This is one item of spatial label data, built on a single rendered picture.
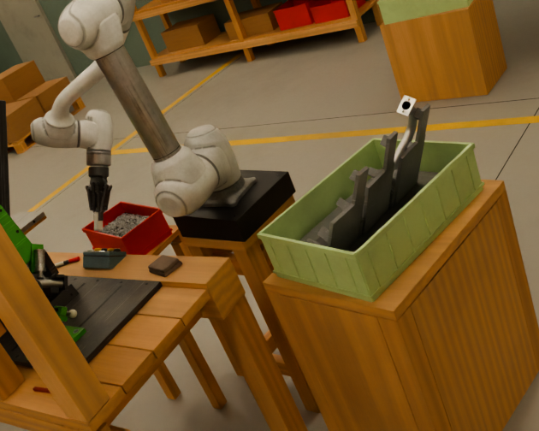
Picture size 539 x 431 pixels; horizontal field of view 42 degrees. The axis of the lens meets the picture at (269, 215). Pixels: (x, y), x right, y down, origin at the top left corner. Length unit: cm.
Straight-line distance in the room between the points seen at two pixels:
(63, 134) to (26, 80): 671
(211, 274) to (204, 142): 48
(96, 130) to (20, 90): 661
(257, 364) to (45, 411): 73
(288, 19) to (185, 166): 544
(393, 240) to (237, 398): 138
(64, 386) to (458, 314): 117
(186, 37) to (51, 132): 610
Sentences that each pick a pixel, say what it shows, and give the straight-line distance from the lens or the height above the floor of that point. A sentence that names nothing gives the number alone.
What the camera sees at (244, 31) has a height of 34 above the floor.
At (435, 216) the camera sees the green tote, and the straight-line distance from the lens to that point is 218.
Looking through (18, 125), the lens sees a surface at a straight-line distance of 861.
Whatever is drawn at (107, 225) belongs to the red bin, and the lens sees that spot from 300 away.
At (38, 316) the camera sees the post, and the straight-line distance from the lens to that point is 181.
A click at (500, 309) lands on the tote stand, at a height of 41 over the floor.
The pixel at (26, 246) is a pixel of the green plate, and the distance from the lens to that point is 252.
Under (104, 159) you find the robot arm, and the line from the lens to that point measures 266.
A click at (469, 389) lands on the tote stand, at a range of 239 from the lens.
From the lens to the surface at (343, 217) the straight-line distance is 200.
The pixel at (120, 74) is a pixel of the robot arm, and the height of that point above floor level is 153.
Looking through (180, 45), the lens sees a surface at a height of 32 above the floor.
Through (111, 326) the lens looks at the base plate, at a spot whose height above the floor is 90.
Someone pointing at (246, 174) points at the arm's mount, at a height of 94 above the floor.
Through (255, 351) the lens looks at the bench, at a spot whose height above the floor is 55.
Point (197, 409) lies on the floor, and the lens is 324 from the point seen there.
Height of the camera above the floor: 196
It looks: 26 degrees down
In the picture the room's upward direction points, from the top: 23 degrees counter-clockwise
